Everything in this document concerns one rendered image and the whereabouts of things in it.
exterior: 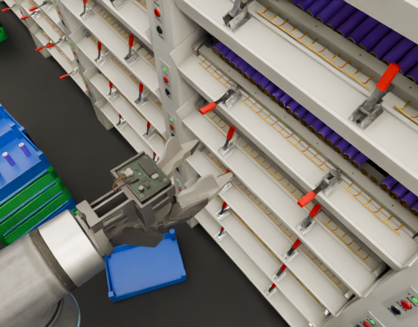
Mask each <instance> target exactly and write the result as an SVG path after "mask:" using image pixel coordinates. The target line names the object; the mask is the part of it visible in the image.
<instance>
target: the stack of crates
mask: <svg viewBox="0 0 418 327"><path fill-rule="evenodd" d="M12 121H13V122H14V123H15V124H16V126H17V127H18V129H20V131H22V133H24V135H26V137H28V139H29V140H30V141H31V142H32V143H33V144H34V145H35V143H34V142H33V140H32V139H31V137H30V136H29V134H28V133H27V131H26V130H25V129H24V128H23V127H22V126H21V125H20V124H19V123H18V122H17V121H16V120H15V119H14V118H13V117H12V116H11V115H10V114H9V113H8V112H7V111H6V110H5V109H4V108H3V106H2V105H1V104H0V135H1V134H3V133H4V132H6V131H7V130H9V129H10V127H9V126H8V124H9V123H11V122H12ZM35 146H36V145H35Z"/></svg>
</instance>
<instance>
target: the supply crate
mask: <svg viewBox="0 0 418 327"><path fill-rule="evenodd" d="M8 126H9V127H10V129H9V130H7V131H6V132H4V133H3V134H1V135H0V202H1V201H2V200H3V199H5V198H7V197H8V196H9V195H11V194H12V193H13V192H15V191H16V190H17V189H19V188H20V187H22V186H23V185H25V184H26V183H27V182H29V181H30V180H32V179H33V178H34V177H36V176H37V175H39V174H40V173H41V172H43V171H44V170H46V169H47V168H48V167H50V166H51V164H50V162H49V161H48V159H47V157H46V156H45V155H44V153H43V152H42V151H41V150H39V149H38V148H37V147H36V146H35V145H34V144H33V143H32V142H31V141H30V140H29V139H28V137H26V135H24V133H22V131H20V129H18V127H17V126H16V124H15V123H14V122H13V121H12V122H11V123H9V124H8ZM20 143H24V144H25V146H26V147H27V149H28V150H29V151H30V153H31V155H30V156H29V157H27V156H26V155H25V154H24V152H23V151H22V150H21V148H20V147H19V144H20ZM4 152H7V153H8V154H9V155H10V156H11V158H12V159H13V160H14V161H15V163H16V164H15V165H14V166H11V165H10V164H9V163H8V162H7V161H6V159H5V158H4V157H3V153H4Z"/></svg>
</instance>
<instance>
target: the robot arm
mask: <svg viewBox="0 0 418 327"><path fill-rule="evenodd" d="M199 143H200V141H199V140H194V141H189V142H187V143H184V144H182V145H180V143H179V141H178V139H177V137H175V136H173V137H171V138H170V139H169V140H168V141H167V143H166V145H165V150H164V153H163V155H162V157H161V158H160V159H159V160H158V161H156V162H155V161H153V159H151V157H149V155H148V154H145V151H142V152H140V153H139V154H137V155H135V156H134V157H132V158H130V159H129V160H127V161H125V162H124V163H122V164H120V165H119V166H117V167H116V168H114V169H112V170H111V175H112V177H113V180H114V183H113V184H112V188H113V189H112V190H111V191H110V192H108V193H107V194H105V195H103V196H102V197H101V198H99V199H97V200H96V201H94V202H92V203H91V204H88V202H87V201H86V200H84V201H82V202H81V203H79V204H77V205H76V207H77V209H78V211H77V212H76V214H77V215H76V216H74V214H73V213H72V211H71V210H68V209H66V210H65V211H63V212H62V213H60V214H58V215H57V216H55V217H53V218H52V219H50V220H49V221H47V222H46V223H44V224H42V225H41V226H39V227H37V228H36V229H34V230H33V231H31V232H29V233H28V234H26V235H24V236H23V237H21V238H19V239H18V240H17V241H15V242H13V243H12V244H10V245H9V246H7V247H5V248H4V249H2V250H0V327H79V326H80V309H79V307H78V303H77V301H76V299H75V298H74V296H73V295H72V294H71V293H70V292H72V291H73V290H74V289H76V288H77V287H79V286H81V285H82V284H83V283H85V282H86V281H88V280H89V279H90V278H92V277H93V276H94V275H96V274H97V273H99V272H100V271H101V270H103V269H104V268H106V265H107V263H106V262H105V260H104V258H103V256H105V257H108V256H109V255H110V254H112V253H113V252H115V251H114V249H113V247H112V245H111V243H110V242H109V240H110V241H111V242H112V243H118V244H125V245H136V246H142V247H153V248H155V247H157V246H158V244H159V243H160V242H161V241H162V240H163V238H164V237H163V235H162V234H161V232H160V231H159V230H158V227H159V226H162V225H163V226H164V228H168V227H169V226H172V225H175V224H181V223H184V222H186V221H188V220H190V219H192V218H193V217H194V216H195V215H196V214H197V213H199V212H200V211H201V210H202V209H203V208H204V207H206V206H207V205H208V203H209V202H210V201H211V200H213V199H214V198H215V197H216V196H217V195H218V194H219V193H220V192H221V190H222V189H223V188H224V187H225V185H226V184H227V183H228V181H229V179H230V178H231V175H232V173H231V171H230V172H228V173H224V174H222V175H219V176H217V178H216V179H215V178H214V176H213V174H207V175H204V176H202V177H200V178H199V179H198V181H197V182H196V183H195V185H194V186H193V187H192V188H187V189H184V190H182V191H181V193H180V194H178V195H177V196H176V200H177V203H175V204H174V205H173V208H172V204H173V203H174V197H173V196H174V195H175V194H176V187H175V185H174V184H172V181H171V179H170V178H171V177H172V176H173V172H174V170H175V168H177V166H179V165H181V164H183V162H184V160H185V159H186V158H187V157H189V156H190V155H193V153H194V152H195V150H196V148H197V146H198V145H199ZM135 159H136V160H135ZM132 161H133V162H132ZM130 162H131V163H130ZM127 164H128V165H127ZM124 166H125V167H124ZM122 167H123V168H122ZM114 185H116V188H115V189H114Z"/></svg>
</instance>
